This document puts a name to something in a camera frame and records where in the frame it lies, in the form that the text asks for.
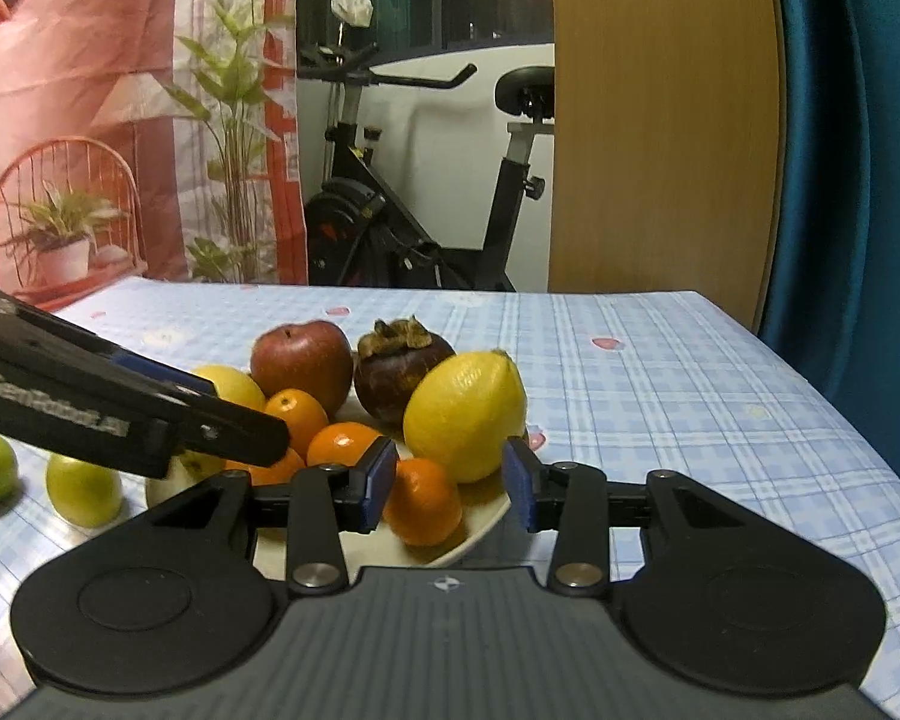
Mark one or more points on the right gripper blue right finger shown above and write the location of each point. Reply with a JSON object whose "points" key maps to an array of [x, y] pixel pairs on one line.
{"points": [[571, 500]]}

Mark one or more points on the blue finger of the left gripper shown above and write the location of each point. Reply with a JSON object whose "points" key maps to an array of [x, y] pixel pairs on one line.
{"points": [[226, 430], [161, 372]]}

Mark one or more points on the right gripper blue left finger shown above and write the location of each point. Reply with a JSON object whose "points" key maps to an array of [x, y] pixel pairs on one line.
{"points": [[327, 500]]}

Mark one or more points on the yellow lemon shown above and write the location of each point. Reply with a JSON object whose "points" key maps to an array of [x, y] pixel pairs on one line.
{"points": [[464, 410], [233, 385]]}

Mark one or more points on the orange tangerine front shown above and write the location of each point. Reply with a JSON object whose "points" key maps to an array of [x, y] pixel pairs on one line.
{"points": [[340, 443]]}

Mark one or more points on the small orange tangerine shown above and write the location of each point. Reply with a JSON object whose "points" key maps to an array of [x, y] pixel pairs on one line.
{"points": [[280, 472]]}

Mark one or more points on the red apple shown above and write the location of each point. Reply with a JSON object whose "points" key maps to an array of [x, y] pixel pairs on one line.
{"points": [[312, 356]]}

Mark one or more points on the dark purple mangosteen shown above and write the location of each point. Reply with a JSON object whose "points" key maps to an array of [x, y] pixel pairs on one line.
{"points": [[391, 361]]}

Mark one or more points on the brownish green orange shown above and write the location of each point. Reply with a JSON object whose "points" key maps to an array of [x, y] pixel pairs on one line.
{"points": [[185, 470]]}

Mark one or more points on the yellow green round fruit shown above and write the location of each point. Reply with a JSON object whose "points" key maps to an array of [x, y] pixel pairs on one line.
{"points": [[87, 495]]}

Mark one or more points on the black exercise bike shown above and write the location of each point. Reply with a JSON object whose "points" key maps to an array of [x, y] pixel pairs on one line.
{"points": [[440, 150]]}

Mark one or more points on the printed backdrop cloth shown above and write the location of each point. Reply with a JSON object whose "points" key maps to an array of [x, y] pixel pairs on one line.
{"points": [[148, 138]]}

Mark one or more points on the blue curtain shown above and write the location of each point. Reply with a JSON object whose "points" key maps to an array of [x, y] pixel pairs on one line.
{"points": [[832, 307]]}

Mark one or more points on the wooden door panel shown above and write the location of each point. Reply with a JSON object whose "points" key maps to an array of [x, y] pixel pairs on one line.
{"points": [[668, 148]]}

